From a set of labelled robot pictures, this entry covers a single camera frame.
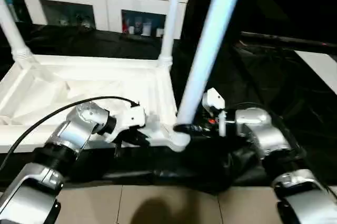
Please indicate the white plastic table top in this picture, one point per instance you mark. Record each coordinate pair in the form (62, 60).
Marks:
(92, 76)

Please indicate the white plastic table leg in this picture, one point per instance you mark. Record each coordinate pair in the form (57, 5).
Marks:
(13, 29)
(172, 19)
(208, 50)

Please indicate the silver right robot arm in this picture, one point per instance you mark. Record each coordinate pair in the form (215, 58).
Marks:
(263, 132)

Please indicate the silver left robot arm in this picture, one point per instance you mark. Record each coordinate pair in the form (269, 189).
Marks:
(73, 129)

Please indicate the black plastic mat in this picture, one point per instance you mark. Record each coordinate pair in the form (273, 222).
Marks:
(263, 82)

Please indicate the black flat screen television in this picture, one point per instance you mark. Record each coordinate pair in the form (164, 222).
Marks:
(289, 38)

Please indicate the white cabinet with glass doors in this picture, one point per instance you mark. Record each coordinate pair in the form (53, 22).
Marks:
(105, 0)

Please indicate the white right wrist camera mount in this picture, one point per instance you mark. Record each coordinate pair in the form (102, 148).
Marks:
(214, 100)

